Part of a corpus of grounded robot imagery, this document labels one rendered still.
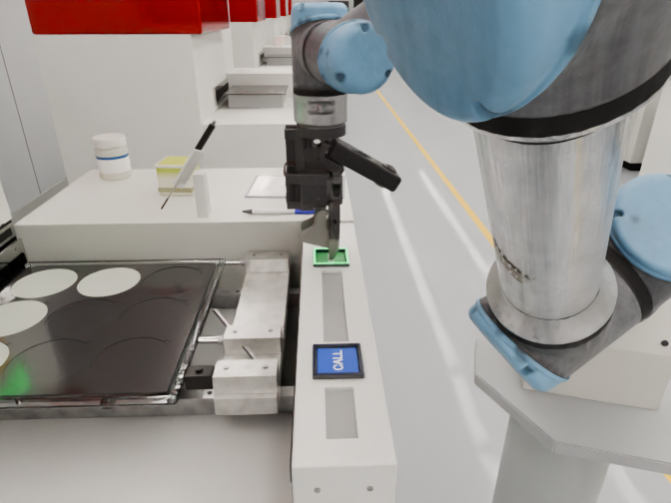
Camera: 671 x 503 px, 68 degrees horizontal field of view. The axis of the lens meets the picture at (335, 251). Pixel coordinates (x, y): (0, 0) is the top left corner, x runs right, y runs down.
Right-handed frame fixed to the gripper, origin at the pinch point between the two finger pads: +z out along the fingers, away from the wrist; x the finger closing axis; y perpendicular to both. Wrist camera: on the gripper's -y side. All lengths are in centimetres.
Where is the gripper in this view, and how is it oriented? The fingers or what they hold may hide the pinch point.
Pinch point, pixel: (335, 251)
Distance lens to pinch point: 78.8
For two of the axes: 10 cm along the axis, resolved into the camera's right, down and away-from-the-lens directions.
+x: 0.4, 4.4, -9.0
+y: -10.0, 0.2, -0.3
